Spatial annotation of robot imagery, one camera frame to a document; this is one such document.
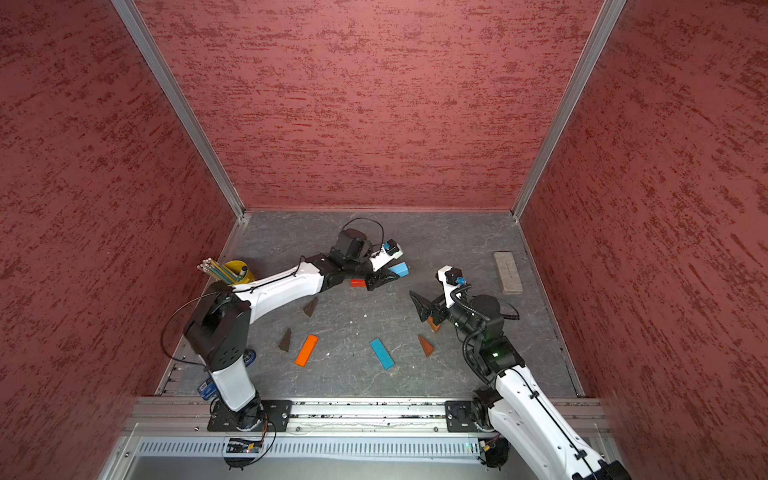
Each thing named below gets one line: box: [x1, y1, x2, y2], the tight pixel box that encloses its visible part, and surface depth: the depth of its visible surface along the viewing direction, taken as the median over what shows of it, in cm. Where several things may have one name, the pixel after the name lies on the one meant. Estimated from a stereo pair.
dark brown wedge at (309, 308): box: [303, 297, 319, 318], surface depth 94 cm
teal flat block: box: [370, 338, 395, 370], surface depth 85 cm
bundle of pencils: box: [196, 257, 239, 284], surface depth 87 cm
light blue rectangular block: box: [389, 262, 409, 277], surface depth 85 cm
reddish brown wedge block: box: [418, 336, 434, 357], surface depth 87 cm
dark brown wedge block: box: [278, 328, 292, 352], surface depth 89 cm
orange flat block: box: [295, 334, 319, 367], surface depth 87 cm
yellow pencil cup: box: [224, 260, 255, 285], surface depth 92 cm
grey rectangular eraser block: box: [493, 252, 524, 295], surface depth 101 cm
